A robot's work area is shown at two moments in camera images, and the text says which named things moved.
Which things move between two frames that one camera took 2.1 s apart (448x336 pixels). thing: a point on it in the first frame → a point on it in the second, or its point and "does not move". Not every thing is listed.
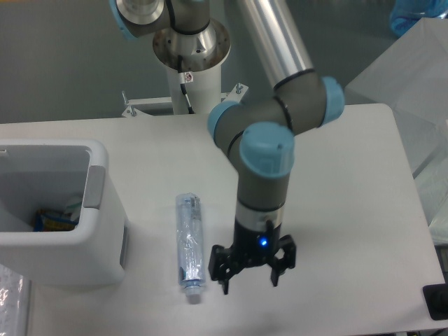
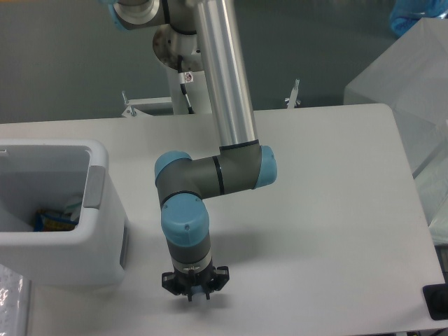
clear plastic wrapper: x=74 y=211 does not move
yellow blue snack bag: x=47 y=220 does not move
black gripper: x=251 y=248 → x=180 y=283
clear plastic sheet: x=15 y=302 does not move
